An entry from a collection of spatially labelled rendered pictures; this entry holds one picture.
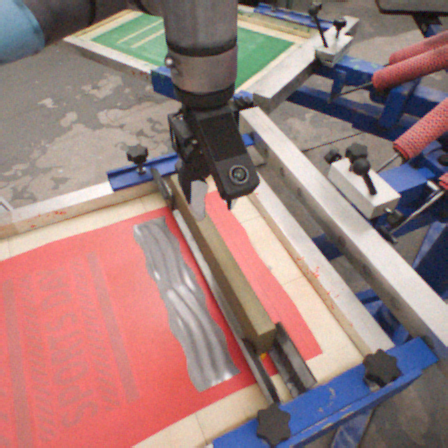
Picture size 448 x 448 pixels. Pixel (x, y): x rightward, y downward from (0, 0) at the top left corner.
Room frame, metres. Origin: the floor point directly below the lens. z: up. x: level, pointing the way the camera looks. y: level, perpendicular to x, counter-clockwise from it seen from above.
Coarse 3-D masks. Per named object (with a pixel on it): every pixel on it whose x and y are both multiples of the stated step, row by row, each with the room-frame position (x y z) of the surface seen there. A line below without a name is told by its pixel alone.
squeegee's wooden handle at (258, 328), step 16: (176, 176) 0.53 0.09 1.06; (176, 192) 0.50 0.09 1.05; (192, 224) 0.43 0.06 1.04; (208, 224) 0.41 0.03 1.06; (208, 240) 0.38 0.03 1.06; (208, 256) 0.37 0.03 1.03; (224, 256) 0.34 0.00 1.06; (224, 272) 0.32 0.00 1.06; (240, 272) 0.31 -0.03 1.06; (224, 288) 0.31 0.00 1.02; (240, 288) 0.29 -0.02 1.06; (240, 304) 0.26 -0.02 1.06; (256, 304) 0.26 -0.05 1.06; (240, 320) 0.26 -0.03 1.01; (256, 320) 0.24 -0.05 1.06; (256, 336) 0.22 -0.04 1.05; (272, 336) 0.22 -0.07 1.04; (256, 352) 0.21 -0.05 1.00
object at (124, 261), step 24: (216, 192) 0.60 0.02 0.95; (144, 216) 0.52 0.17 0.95; (168, 216) 0.52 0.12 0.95; (216, 216) 0.52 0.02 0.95; (72, 240) 0.46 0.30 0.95; (96, 240) 0.46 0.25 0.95; (120, 240) 0.46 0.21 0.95; (240, 240) 0.46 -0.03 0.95; (0, 264) 0.40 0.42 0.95; (24, 264) 0.40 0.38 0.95; (48, 264) 0.40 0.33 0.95; (120, 264) 0.40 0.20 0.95; (144, 264) 0.40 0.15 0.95; (192, 264) 0.40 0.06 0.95; (120, 288) 0.35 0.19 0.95; (144, 288) 0.35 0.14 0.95
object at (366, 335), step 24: (72, 192) 0.56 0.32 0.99; (96, 192) 0.56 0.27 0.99; (120, 192) 0.57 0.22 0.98; (144, 192) 0.59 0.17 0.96; (264, 192) 0.56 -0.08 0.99; (0, 216) 0.49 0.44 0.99; (24, 216) 0.49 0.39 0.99; (48, 216) 0.50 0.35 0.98; (72, 216) 0.52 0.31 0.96; (264, 216) 0.51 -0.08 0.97; (288, 216) 0.49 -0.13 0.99; (0, 240) 0.46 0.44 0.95; (288, 240) 0.43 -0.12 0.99; (312, 264) 0.38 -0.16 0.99; (336, 288) 0.33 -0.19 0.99; (336, 312) 0.29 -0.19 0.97; (360, 312) 0.28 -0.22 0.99; (360, 336) 0.24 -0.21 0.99; (384, 336) 0.24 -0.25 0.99
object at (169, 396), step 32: (256, 288) 0.35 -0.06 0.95; (128, 320) 0.29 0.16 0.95; (160, 320) 0.29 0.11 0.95; (224, 320) 0.29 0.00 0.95; (288, 320) 0.29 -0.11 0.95; (160, 352) 0.23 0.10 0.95; (320, 352) 0.23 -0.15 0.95; (160, 384) 0.18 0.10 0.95; (192, 384) 0.18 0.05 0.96; (224, 384) 0.18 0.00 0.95; (128, 416) 0.14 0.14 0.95; (160, 416) 0.14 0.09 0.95
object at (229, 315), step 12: (180, 216) 0.49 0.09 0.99; (180, 228) 0.46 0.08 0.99; (192, 240) 0.43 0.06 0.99; (192, 252) 0.40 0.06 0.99; (204, 264) 0.37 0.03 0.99; (204, 276) 0.35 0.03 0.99; (216, 288) 0.33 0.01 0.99; (228, 312) 0.28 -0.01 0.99; (228, 324) 0.26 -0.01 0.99; (240, 336) 0.24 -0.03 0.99
